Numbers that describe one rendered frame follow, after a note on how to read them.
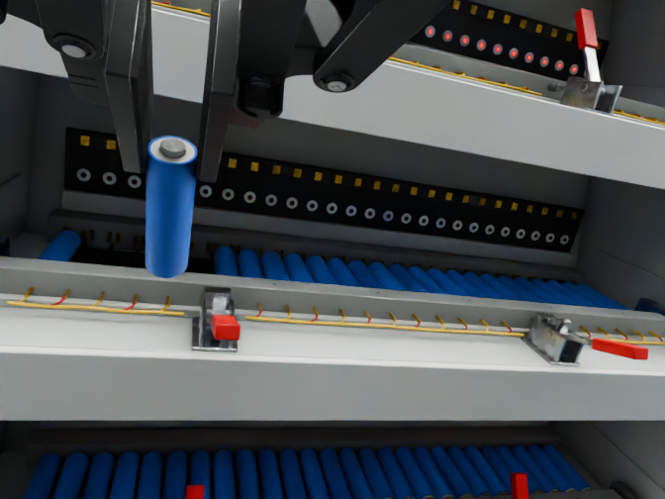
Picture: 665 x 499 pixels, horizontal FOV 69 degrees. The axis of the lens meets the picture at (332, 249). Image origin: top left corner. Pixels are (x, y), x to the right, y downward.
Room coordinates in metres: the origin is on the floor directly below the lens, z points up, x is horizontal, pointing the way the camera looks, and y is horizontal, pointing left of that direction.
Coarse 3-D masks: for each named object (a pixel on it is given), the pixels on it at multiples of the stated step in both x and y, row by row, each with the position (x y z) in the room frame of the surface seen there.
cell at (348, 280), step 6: (336, 258) 0.45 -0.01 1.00; (330, 264) 0.45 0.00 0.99; (336, 264) 0.44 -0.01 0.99; (342, 264) 0.44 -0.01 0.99; (330, 270) 0.44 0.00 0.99; (336, 270) 0.43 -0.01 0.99; (342, 270) 0.42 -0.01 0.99; (348, 270) 0.43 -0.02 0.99; (336, 276) 0.42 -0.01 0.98; (342, 276) 0.41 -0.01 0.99; (348, 276) 0.41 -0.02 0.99; (342, 282) 0.41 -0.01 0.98; (348, 282) 0.40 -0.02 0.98; (354, 282) 0.40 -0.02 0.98
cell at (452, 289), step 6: (432, 270) 0.48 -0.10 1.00; (438, 270) 0.48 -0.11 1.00; (432, 276) 0.47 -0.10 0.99; (438, 276) 0.46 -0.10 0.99; (444, 276) 0.46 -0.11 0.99; (438, 282) 0.46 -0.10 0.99; (444, 282) 0.45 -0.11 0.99; (450, 282) 0.45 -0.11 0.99; (444, 288) 0.45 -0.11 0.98; (450, 288) 0.44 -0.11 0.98; (456, 288) 0.44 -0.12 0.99; (450, 294) 0.43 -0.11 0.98; (456, 294) 0.43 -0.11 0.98; (462, 294) 0.43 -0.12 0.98
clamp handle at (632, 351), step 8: (560, 328) 0.38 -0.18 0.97; (568, 328) 0.38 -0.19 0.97; (568, 336) 0.37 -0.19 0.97; (576, 336) 0.37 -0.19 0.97; (584, 344) 0.35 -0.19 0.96; (592, 344) 0.35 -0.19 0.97; (600, 344) 0.34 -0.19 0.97; (608, 344) 0.33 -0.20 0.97; (616, 344) 0.33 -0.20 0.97; (624, 344) 0.33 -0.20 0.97; (608, 352) 0.33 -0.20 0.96; (616, 352) 0.33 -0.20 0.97; (624, 352) 0.32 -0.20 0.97; (632, 352) 0.32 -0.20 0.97; (640, 352) 0.32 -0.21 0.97
